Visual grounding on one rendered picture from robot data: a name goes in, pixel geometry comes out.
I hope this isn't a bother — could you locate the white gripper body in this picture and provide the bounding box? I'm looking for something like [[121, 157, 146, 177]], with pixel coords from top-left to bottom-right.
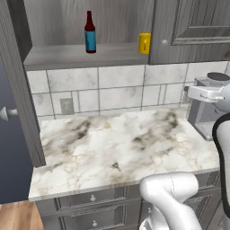
[[187, 84, 226, 103]]

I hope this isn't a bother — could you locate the grey closed cabinet door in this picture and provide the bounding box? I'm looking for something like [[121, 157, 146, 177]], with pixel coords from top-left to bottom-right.
[[148, 0, 230, 66]]

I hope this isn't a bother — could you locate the yellow mug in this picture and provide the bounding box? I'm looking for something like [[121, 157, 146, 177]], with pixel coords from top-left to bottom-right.
[[137, 32, 152, 56]]

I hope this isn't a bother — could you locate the red beer bottle blue label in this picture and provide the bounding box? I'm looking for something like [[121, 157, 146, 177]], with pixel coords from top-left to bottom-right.
[[84, 10, 97, 55]]

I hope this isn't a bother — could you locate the grey open cabinet door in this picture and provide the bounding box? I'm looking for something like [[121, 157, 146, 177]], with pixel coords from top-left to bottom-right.
[[0, 0, 47, 168]]

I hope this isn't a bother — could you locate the silver cabinet door knob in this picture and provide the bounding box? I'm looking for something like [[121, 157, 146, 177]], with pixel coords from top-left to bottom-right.
[[0, 106, 19, 122]]

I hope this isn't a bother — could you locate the grey coffee machine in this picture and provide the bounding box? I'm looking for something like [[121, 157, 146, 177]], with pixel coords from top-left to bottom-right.
[[182, 71, 230, 142]]

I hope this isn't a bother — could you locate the grey wall cabinet shelf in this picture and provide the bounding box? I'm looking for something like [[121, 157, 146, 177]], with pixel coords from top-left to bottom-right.
[[22, 0, 155, 72]]

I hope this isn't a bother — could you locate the grey wall outlet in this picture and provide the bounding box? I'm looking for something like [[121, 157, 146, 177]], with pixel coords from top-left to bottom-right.
[[59, 97, 75, 116]]

